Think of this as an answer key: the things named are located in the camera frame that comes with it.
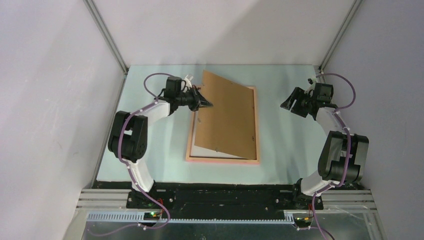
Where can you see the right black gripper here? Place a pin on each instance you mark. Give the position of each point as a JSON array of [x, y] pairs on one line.
[[296, 93]]

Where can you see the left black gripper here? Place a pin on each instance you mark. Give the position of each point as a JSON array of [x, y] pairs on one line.
[[199, 101]]

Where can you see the brown cardboard backing board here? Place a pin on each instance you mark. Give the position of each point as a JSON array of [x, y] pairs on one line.
[[225, 119]]

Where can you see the orange wooden picture frame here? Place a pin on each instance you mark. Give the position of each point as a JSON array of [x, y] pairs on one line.
[[255, 132]]

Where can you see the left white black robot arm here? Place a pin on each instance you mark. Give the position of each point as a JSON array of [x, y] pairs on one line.
[[128, 138]]

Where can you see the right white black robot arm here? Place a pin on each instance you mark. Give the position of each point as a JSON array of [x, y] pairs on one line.
[[342, 159]]

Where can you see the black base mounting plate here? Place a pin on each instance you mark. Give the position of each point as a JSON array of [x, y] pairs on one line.
[[220, 205]]

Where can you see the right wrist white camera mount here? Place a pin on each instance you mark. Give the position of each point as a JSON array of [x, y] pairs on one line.
[[312, 83]]

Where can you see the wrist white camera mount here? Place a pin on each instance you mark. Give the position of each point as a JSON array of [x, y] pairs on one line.
[[187, 81], [312, 83]]

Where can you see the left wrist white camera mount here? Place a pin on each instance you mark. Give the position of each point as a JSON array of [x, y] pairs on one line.
[[187, 81]]

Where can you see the right aluminium corner post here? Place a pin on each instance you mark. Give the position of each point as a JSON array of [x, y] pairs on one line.
[[340, 33]]

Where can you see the aluminium corner post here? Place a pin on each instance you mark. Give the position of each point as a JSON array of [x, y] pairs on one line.
[[340, 33], [106, 34]]

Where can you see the grey slotted cable duct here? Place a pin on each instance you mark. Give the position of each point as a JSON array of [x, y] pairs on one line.
[[142, 217]]

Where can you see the aluminium front rail frame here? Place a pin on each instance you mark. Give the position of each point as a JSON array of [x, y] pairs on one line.
[[342, 209]]

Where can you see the left aluminium corner post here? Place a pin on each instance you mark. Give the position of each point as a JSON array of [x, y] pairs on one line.
[[106, 34]]

